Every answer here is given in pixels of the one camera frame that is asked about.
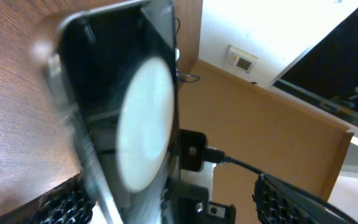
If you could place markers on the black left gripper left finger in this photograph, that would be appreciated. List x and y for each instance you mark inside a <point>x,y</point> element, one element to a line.
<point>67,203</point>

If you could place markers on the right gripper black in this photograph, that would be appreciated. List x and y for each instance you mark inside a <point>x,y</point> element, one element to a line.
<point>184,202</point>

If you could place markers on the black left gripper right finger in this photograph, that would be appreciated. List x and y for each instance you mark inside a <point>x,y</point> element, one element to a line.
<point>280,202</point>

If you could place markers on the black smartphone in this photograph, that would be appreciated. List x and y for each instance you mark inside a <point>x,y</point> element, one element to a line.
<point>112,75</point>

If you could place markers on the dark wall monitor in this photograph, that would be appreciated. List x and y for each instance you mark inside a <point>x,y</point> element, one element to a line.
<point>327,75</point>

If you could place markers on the white wall thermostat panel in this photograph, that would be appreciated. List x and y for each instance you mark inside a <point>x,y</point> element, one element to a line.
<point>239,61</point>

